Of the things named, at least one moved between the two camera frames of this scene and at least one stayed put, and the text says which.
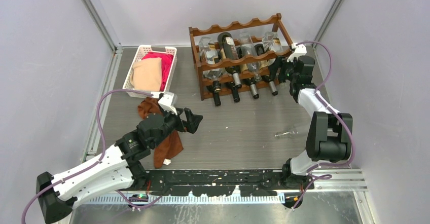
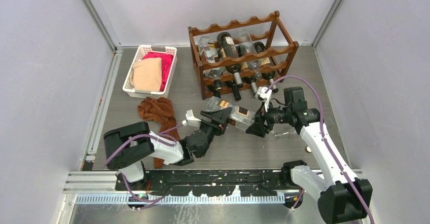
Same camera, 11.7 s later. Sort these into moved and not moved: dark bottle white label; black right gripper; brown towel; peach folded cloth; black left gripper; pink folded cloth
Moved: black right gripper; black left gripper
Not moved: peach folded cloth; pink folded cloth; dark bottle white label; brown towel
